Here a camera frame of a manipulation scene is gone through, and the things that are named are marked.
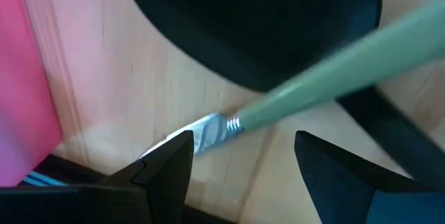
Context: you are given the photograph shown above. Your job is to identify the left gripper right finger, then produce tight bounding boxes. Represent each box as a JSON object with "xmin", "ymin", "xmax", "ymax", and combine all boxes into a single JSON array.
[{"xmin": 294, "ymin": 130, "xmax": 445, "ymax": 224}]

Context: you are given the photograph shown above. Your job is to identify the green-handled table knife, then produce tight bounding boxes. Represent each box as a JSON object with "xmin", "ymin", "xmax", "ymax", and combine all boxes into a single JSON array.
[{"xmin": 140, "ymin": 0, "xmax": 445, "ymax": 158}]

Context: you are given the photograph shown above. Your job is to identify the black solid serving spoon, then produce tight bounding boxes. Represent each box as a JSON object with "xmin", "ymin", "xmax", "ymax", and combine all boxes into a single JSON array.
[{"xmin": 120, "ymin": 0, "xmax": 445, "ymax": 189}]

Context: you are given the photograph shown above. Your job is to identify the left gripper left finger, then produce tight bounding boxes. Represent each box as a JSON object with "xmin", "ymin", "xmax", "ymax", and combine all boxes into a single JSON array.
[{"xmin": 83, "ymin": 130, "xmax": 195, "ymax": 224}]

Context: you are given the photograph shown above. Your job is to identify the pink plastic bin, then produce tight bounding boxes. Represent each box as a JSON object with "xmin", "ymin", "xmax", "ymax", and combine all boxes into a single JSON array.
[{"xmin": 0, "ymin": 0, "xmax": 64, "ymax": 187}]

